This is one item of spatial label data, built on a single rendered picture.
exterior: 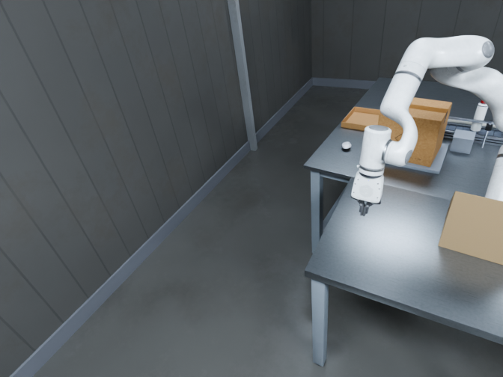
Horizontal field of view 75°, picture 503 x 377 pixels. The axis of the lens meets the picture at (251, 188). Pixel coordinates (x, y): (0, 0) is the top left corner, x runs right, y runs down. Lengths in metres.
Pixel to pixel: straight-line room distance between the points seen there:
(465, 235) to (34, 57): 2.13
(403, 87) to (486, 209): 0.53
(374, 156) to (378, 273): 0.50
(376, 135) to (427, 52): 0.33
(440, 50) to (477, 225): 0.64
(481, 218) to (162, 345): 1.84
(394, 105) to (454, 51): 0.27
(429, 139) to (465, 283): 0.76
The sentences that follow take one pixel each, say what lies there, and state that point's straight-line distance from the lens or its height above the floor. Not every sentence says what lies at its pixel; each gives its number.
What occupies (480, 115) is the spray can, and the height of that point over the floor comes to 0.98.
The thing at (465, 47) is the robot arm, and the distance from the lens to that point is 1.35.
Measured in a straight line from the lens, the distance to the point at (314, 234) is 2.36.
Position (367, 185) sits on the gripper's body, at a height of 1.20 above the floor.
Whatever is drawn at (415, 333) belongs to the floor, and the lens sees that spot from 2.30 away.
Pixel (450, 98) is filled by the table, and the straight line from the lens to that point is 2.89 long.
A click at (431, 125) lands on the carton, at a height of 1.09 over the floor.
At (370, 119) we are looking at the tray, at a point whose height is 0.83.
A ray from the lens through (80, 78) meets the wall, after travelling 2.21.
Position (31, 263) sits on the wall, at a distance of 2.28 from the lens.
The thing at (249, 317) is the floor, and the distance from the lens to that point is 2.28.
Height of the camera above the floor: 1.93
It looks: 37 degrees down
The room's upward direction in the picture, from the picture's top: 9 degrees counter-clockwise
